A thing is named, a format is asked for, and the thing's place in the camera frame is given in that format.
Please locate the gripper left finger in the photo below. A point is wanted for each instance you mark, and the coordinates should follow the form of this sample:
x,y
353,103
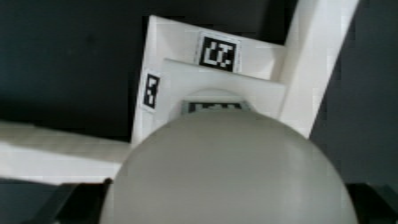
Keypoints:
x,y
46,216

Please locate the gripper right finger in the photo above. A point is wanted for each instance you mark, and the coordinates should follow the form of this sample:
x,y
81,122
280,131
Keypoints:
x,y
376,203

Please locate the white lamp bulb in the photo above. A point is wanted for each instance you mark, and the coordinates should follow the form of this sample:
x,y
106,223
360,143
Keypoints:
x,y
229,170

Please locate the white lamp base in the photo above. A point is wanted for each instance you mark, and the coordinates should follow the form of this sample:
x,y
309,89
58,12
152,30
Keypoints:
x,y
204,67

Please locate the white foam wall frame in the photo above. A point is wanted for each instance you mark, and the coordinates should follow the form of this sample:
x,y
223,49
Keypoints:
x,y
49,156

